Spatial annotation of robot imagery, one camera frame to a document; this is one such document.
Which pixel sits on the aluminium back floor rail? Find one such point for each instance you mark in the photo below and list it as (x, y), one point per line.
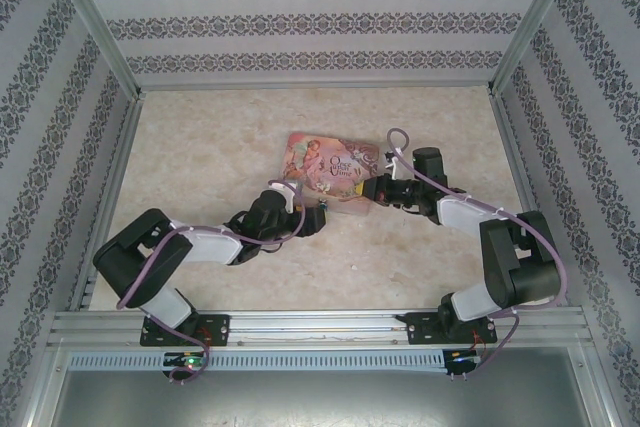
(320, 85)

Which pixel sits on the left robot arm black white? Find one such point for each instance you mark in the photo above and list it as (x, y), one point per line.
(140, 257)

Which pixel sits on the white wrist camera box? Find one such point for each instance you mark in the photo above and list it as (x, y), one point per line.
(393, 163)
(282, 191)

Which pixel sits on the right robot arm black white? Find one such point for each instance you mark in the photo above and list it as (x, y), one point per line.
(520, 262)

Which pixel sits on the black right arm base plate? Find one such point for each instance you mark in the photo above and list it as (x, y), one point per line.
(420, 329)

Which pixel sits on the left controller board green light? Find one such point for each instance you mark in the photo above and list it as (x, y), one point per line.
(186, 361)

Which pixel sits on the aluminium side floor rail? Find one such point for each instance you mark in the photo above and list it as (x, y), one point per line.
(107, 187)
(530, 172)

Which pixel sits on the pink printed tin box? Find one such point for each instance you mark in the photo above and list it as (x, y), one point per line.
(325, 162)

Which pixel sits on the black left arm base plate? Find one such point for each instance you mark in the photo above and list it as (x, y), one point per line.
(220, 329)

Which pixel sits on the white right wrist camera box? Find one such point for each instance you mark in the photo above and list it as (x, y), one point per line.
(393, 163)

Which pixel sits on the grey sheet metal tray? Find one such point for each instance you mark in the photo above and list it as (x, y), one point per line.
(320, 402)

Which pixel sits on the aluminium frame post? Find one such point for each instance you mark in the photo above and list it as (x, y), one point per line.
(92, 17)
(535, 17)

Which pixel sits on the aluminium mounting rail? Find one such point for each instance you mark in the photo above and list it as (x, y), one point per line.
(320, 327)

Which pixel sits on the right controller board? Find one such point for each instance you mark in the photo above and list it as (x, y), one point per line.
(462, 361)

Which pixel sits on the small blue padlock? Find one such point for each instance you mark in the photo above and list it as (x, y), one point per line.
(323, 205)

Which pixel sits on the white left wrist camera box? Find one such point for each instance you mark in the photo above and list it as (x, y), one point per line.
(282, 191)

